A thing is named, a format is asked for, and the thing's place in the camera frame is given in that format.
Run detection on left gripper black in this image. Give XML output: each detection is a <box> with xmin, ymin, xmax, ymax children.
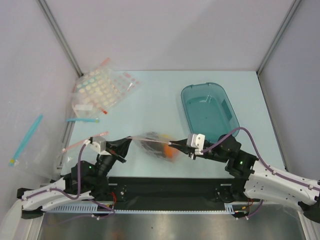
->
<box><xmin>93</xmin><ymin>135</ymin><xmax>132</xmax><ymax>185</ymax></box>

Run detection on orange fruit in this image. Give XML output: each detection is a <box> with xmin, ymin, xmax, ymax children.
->
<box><xmin>164</xmin><ymin>145</ymin><xmax>177</xmax><ymax>159</ymax></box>

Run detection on clear zip bag red dots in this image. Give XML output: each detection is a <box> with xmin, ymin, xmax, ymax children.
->
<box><xmin>126</xmin><ymin>131</ymin><xmax>181</xmax><ymax>163</ymax></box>

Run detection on purple grape bunch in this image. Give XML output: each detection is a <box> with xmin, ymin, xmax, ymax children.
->
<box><xmin>139</xmin><ymin>132</ymin><xmax>169</xmax><ymax>159</ymax></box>

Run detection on teal transparent plastic tray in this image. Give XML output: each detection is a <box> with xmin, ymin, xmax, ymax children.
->
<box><xmin>180</xmin><ymin>82</ymin><xmax>240</xmax><ymax>143</ymax></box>

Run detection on yellow mango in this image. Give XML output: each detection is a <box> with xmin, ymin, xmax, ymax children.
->
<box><xmin>162</xmin><ymin>134</ymin><xmax>173</xmax><ymax>141</ymax></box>

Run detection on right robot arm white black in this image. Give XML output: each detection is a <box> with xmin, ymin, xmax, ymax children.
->
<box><xmin>168</xmin><ymin>133</ymin><xmax>320</xmax><ymax>223</ymax></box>

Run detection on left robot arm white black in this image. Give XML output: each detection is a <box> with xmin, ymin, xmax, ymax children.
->
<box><xmin>17</xmin><ymin>136</ymin><xmax>132</xmax><ymax>220</ymax></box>

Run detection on zip bag blue zipper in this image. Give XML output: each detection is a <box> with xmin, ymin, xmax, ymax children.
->
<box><xmin>65</xmin><ymin>111</ymin><xmax>100</xmax><ymax>124</ymax></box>

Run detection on zip bag pastel dots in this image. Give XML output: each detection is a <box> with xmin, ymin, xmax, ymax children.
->
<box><xmin>71</xmin><ymin>57</ymin><xmax>119</xmax><ymax>119</ymax></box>

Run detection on zip bag red dots back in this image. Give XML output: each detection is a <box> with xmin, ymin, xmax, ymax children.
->
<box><xmin>109</xmin><ymin>71</ymin><xmax>143</xmax><ymax>101</ymax></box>

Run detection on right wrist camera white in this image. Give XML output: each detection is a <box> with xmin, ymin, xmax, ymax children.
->
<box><xmin>186</xmin><ymin>133</ymin><xmax>205</xmax><ymax>160</ymax></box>

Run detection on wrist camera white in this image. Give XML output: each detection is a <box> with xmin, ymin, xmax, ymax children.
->
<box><xmin>186</xmin><ymin>133</ymin><xmax>205</xmax><ymax>160</ymax></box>
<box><xmin>84</xmin><ymin>136</ymin><xmax>109</xmax><ymax>155</ymax></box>

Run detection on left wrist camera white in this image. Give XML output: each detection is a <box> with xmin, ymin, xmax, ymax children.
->
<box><xmin>84</xmin><ymin>136</ymin><xmax>109</xmax><ymax>155</ymax></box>

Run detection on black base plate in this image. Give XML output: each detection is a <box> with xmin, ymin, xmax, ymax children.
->
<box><xmin>108</xmin><ymin>177</ymin><xmax>252</xmax><ymax>210</ymax></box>

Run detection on clear bag teal zipper wall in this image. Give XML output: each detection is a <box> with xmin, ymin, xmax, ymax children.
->
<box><xmin>8</xmin><ymin>114</ymin><xmax>52</xmax><ymax>178</ymax></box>

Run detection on white slotted cable duct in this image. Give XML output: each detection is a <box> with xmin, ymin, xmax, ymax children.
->
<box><xmin>48</xmin><ymin>202</ymin><xmax>248</xmax><ymax>215</ymax></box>

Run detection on left aluminium frame post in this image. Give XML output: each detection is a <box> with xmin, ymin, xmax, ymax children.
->
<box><xmin>36</xmin><ymin>0</ymin><xmax>83</xmax><ymax>78</ymax></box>

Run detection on aluminium frame post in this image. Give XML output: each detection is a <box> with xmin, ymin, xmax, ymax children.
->
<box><xmin>36</xmin><ymin>0</ymin><xmax>83</xmax><ymax>78</ymax></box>
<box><xmin>256</xmin><ymin>0</ymin><xmax>304</xmax><ymax>78</ymax></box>

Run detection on right aluminium frame post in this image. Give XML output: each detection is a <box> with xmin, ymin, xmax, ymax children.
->
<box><xmin>256</xmin><ymin>0</ymin><xmax>304</xmax><ymax>78</ymax></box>

